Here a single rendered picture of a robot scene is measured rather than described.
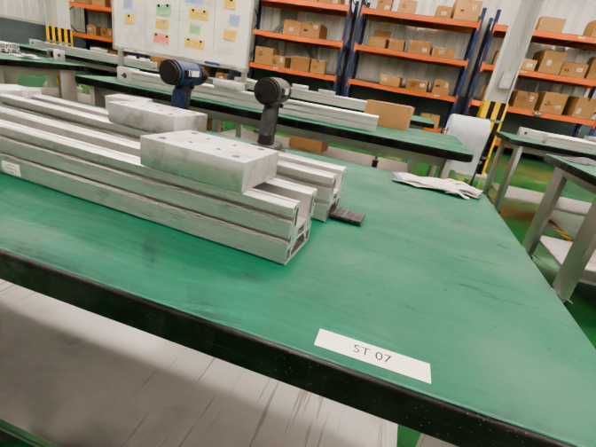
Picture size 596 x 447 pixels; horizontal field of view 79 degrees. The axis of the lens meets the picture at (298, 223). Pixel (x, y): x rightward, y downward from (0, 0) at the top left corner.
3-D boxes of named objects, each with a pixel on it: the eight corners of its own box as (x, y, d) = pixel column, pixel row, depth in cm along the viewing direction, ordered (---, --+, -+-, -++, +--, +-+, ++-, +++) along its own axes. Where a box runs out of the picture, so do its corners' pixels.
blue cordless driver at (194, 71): (152, 145, 96) (153, 56, 88) (193, 137, 114) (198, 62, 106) (178, 152, 94) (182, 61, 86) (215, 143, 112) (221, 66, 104)
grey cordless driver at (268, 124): (239, 171, 87) (250, 74, 79) (263, 157, 105) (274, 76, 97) (270, 177, 86) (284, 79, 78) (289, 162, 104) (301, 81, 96)
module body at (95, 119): (4, 131, 86) (-1, 94, 83) (45, 129, 95) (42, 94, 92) (324, 222, 65) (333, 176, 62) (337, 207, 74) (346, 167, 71)
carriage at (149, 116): (108, 135, 75) (107, 100, 73) (146, 130, 85) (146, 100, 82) (173, 152, 71) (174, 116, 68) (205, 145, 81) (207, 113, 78)
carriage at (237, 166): (139, 183, 52) (139, 135, 49) (187, 169, 61) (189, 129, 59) (239, 213, 47) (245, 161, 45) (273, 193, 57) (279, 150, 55)
